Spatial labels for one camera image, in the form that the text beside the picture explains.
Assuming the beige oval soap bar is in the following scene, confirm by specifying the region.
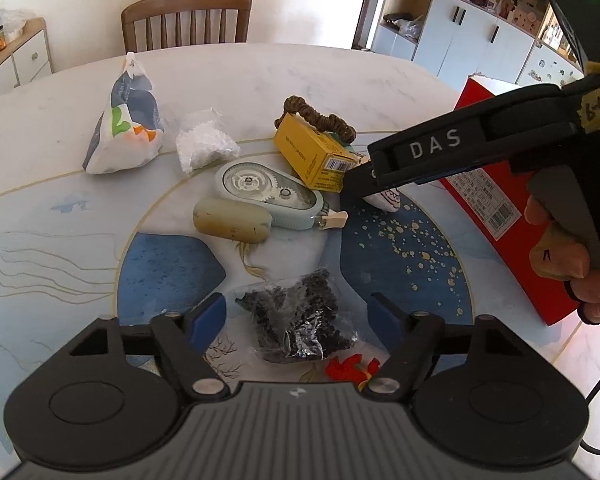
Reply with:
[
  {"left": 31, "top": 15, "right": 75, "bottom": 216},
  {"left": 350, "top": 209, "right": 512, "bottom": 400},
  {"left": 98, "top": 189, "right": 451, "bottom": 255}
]
[{"left": 193, "top": 197, "right": 273, "bottom": 244}]

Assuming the brown braided scrunchie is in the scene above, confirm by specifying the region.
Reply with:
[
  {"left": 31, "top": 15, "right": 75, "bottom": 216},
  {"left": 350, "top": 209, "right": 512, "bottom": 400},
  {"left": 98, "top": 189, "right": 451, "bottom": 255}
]
[{"left": 282, "top": 96, "right": 357, "bottom": 142}]

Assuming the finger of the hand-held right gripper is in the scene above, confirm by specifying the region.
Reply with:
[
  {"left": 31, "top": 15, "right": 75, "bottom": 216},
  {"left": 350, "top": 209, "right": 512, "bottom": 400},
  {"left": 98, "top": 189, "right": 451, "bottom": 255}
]
[{"left": 342, "top": 152, "right": 513, "bottom": 197}]

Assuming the small white patterned pouch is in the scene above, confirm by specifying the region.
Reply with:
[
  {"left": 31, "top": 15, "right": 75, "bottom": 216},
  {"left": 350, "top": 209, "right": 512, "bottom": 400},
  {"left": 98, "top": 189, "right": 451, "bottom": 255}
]
[{"left": 362, "top": 185, "right": 403, "bottom": 216}]

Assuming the white and blue printed bag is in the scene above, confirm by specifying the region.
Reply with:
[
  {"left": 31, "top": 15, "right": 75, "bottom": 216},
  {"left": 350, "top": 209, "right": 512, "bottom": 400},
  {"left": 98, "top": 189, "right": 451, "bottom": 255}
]
[{"left": 82, "top": 52, "right": 166, "bottom": 176}]

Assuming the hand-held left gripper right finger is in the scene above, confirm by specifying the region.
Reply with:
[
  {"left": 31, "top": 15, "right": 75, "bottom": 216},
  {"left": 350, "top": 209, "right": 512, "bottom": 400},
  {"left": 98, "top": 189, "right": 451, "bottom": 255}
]
[{"left": 357, "top": 292, "right": 523, "bottom": 402}]

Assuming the dark wooden slatted chair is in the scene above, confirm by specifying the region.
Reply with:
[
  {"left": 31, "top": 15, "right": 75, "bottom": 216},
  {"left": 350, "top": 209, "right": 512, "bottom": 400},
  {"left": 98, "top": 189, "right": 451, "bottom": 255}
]
[{"left": 121, "top": 0, "right": 253, "bottom": 55}]

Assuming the white and wood sideboard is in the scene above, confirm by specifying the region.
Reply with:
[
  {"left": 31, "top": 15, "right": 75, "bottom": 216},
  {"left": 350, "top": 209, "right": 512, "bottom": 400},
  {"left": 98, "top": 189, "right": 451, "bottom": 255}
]
[{"left": 0, "top": 17, "right": 53, "bottom": 93}]

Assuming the light green correction tape dispenser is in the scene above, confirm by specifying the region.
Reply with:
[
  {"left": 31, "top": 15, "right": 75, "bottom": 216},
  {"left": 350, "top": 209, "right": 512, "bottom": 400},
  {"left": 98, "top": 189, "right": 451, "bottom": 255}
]
[{"left": 214, "top": 160, "right": 350, "bottom": 231}]

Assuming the white wall cabinet with shelves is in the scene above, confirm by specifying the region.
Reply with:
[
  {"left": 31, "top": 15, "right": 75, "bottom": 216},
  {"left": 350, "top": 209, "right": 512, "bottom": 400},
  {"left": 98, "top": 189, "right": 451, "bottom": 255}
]
[{"left": 370, "top": 0, "right": 588, "bottom": 86}]

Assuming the bag of black beads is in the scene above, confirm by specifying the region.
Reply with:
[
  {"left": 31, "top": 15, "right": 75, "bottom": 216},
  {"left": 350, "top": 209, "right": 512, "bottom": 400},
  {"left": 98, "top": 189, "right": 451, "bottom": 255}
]
[{"left": 235, "top": 268, "right": 358, "bottom": 363}]

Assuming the white fridge with magnets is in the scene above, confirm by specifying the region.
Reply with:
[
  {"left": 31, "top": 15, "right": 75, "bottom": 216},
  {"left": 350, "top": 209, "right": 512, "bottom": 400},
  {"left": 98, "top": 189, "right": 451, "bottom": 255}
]
[{"left": 517, "top": 42, "right": 588, "bottom": 86}]

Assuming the clear crumpled plastic bag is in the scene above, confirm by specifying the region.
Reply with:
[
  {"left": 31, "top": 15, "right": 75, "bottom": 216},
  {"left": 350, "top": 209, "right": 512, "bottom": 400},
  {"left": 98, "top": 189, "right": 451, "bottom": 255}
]
[{"left": 0, "top": 8, "right": 28, "bottom": 43}]

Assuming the bag of white beads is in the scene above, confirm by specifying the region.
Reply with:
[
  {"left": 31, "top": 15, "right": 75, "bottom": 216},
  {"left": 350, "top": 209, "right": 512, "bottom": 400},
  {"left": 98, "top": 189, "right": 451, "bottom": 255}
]
[{"left": 175, "top": 107, "right": 241, "bottom": 173}]

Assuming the light wooden box with dots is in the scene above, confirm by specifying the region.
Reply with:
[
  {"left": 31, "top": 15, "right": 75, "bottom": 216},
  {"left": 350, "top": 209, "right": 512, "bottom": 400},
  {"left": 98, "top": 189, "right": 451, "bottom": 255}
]
[{"left": 507, "top": 2, "right": 543, "bottom": 31}]

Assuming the person's right hand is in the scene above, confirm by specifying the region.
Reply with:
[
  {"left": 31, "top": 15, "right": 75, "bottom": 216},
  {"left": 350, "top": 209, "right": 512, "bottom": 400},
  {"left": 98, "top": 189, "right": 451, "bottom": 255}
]
[{"left": 524, "top": 165, "right": 600, "bottom": 326}]

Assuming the yellow cardboard box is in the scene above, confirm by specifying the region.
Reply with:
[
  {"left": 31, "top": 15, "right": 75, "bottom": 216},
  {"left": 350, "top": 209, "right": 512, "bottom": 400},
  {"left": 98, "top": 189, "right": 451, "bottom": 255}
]
[{"left": 272, "top": 112, "right": 363, "bottom": 193}]

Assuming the grey plastic bag on shelf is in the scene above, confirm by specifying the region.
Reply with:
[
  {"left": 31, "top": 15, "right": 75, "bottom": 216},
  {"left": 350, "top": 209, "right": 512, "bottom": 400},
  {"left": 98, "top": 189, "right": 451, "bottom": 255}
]
[{"left": 395, "top": 15, "right": 426, "bottom": 41}]

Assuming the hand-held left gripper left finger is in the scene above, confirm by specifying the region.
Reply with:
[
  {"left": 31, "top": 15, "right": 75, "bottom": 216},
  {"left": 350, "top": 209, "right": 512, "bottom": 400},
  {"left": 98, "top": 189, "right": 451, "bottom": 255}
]
[{"left": 70, "top": 293, "right": 231, "bottom": 402}]

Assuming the red cardboard box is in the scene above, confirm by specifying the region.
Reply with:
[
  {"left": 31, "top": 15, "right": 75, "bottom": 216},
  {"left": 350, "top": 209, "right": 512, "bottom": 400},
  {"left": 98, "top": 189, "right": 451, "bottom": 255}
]
[{"left": 437, "top": 74, "right": 588, "bottom": 326}]

